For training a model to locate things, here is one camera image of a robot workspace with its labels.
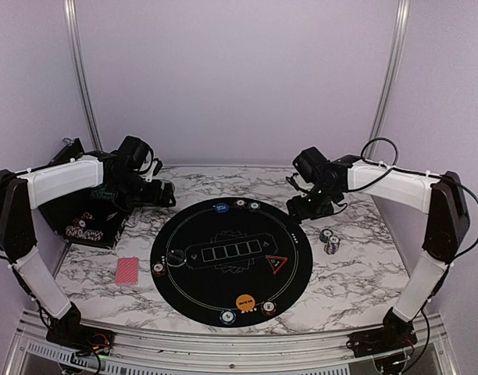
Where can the orange big blind button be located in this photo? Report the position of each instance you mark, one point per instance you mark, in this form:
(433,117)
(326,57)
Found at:
(245,303)

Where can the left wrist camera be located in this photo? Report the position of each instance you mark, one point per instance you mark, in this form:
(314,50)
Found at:
(137,154)

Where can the left aluminium frame post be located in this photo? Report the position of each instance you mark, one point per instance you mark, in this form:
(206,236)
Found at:
(73,32)

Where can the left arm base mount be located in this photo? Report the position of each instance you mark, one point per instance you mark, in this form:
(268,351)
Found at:
(86,340)

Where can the clear round dealer button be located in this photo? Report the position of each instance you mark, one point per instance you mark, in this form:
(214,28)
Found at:
(175,257)

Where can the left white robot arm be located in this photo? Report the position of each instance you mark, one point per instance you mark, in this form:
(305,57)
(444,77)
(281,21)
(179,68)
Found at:
(25,191)

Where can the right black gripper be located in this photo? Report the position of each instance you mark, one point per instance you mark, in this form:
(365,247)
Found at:
(300,214)

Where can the aluminium frame post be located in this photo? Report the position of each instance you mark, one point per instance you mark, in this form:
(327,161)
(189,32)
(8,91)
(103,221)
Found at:
(73,32)
(392,67)

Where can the red playing card deck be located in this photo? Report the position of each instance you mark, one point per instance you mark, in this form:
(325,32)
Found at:
(127,271)

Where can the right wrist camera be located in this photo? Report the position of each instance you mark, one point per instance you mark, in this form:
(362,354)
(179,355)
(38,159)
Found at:
(308,164)

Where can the front aluminium rail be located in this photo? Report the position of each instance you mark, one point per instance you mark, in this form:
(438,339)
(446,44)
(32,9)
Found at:
(144,351)

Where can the red black triangle all-in marker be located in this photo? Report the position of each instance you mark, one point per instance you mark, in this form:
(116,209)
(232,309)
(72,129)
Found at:
(276,262)

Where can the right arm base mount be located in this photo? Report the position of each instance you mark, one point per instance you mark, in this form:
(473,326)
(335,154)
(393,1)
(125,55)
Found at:
(379,340)

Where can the round black poker mat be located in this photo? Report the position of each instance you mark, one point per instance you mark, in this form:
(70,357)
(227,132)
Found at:
(226,257)

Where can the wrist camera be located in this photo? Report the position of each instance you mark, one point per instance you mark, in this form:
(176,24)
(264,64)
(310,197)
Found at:
(308,164)
(137,154)

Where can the right aluminium frame post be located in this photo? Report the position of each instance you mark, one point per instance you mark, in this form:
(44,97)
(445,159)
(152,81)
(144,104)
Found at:
(392,67)

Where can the green poker chip stack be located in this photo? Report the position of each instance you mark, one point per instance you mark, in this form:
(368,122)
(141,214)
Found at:
(325,235)

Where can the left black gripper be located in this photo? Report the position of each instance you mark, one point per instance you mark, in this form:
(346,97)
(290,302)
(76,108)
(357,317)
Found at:
(152,198)

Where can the blue small blind button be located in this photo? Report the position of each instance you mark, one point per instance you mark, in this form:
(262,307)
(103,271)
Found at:
(221,207)

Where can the black poker chip case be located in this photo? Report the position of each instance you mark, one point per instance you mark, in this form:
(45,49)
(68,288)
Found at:
(78,198)

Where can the red chip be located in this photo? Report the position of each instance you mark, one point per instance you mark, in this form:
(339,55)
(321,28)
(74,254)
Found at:
(158,269)
(240,203)
(268,308)

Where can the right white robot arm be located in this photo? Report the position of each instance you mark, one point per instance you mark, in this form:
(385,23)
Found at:
(440,197)

